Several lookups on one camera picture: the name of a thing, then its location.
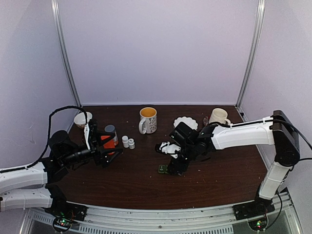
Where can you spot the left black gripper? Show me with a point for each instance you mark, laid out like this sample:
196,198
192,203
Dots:
100,158

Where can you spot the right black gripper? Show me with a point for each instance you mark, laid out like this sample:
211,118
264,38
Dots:
175,167

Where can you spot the green weekly pill organizer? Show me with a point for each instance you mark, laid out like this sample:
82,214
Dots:
163,169

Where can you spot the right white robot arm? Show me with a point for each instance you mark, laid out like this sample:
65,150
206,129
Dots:
276,130

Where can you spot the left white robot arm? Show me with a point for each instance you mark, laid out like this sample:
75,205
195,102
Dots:
34,185

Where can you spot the orange pill bottle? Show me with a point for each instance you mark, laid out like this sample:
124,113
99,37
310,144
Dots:
109,144

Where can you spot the shorter small white bottle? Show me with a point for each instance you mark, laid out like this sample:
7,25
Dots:
131,143

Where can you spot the small white bowl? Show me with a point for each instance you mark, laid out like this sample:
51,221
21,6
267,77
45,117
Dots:
80,121

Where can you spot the white mug yellow inside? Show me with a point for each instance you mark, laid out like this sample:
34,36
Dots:
148,120

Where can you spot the white scalloped dish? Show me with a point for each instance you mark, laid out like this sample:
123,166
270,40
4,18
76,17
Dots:
192,123

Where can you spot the cream ribbed mug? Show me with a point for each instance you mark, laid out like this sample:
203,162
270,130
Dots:
219,115

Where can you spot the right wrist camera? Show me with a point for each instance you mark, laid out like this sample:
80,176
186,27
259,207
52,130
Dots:
168,148

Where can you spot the aluminium front rail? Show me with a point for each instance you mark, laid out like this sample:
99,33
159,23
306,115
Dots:
211,220

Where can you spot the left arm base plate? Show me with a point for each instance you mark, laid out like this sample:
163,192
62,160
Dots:
70,212

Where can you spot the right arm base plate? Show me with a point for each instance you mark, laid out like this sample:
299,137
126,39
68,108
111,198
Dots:
251,209

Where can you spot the right aluminium frame post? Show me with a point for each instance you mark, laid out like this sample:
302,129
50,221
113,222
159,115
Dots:
253,49

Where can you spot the aluminium frame post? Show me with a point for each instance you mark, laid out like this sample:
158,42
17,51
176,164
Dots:
253,49
63,50

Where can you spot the left aluminium frame post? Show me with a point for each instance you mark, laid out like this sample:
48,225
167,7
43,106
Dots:
63,50

